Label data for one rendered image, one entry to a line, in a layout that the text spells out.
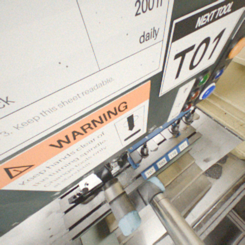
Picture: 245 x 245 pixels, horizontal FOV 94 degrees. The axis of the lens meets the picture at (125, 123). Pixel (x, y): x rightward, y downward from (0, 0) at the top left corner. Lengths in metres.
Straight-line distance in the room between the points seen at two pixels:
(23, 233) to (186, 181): 1.31
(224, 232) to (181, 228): 1.34
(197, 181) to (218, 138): 0.42
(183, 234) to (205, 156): 0.86
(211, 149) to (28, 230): 1.61
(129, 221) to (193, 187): 0.80
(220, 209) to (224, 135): 0.57
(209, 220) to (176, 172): 0.33
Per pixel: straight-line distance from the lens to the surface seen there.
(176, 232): 0.52
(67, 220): 1.06
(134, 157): 0.63
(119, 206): 0.49
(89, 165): 0.18
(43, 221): 1.38
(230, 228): 1.86
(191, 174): 1.20
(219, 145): 1.31
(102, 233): 1.28
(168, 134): 0.70
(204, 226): 1.12
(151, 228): 1.13
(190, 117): 0.74
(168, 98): 0.17
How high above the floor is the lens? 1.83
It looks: 58 degrees down
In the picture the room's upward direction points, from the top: 12 degrees counter-clockwise
